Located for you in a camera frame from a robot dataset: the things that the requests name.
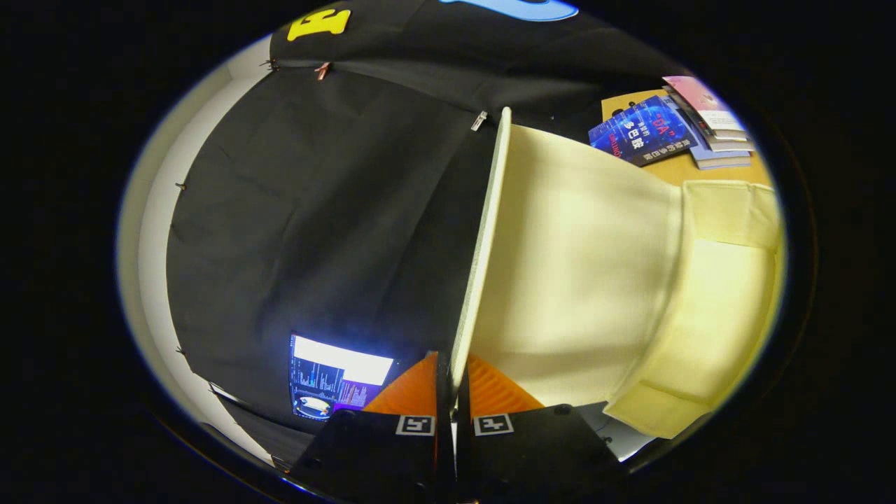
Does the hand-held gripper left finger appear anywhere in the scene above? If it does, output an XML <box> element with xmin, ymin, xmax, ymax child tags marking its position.
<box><xmin>287</xmin><ymin>351</ymin><xmax>456</xmax><ymax>504</ymax></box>

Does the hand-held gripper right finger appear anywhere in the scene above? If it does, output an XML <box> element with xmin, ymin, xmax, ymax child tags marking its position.
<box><xmin>455</xmin><ymin>353</ymin><xmax>624</xmax><ymax>504</ymax></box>

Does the beige fabric storage box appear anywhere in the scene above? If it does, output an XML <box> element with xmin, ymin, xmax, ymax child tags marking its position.
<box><xmin>450</xmin><ymin>106</ymin><xmax>785</xmax><ymax>440</ymax></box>

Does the computer monitor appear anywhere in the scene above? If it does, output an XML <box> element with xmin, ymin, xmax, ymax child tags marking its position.
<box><xmin>289</xmin><ymin>334</ymin><xmax>394</xmax><ymax>421</ymax></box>

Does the dark blue book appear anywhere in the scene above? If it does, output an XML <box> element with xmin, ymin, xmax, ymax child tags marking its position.
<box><xmin>588</xmin><ymin>94</ymin><xmax>699</xmax><ymax>167</ymax></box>

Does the lavender book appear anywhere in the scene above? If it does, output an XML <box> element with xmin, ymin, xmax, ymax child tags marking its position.
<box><xmin>689</xmin><ymin>136</ymin><xmax>752</xmax><ymax>171</ymax></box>

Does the grey book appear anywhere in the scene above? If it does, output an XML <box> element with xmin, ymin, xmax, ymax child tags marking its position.
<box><xmin>665</xmin><ymin>87</ymin><xmax>755</xmax><ymax>153</ymax></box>

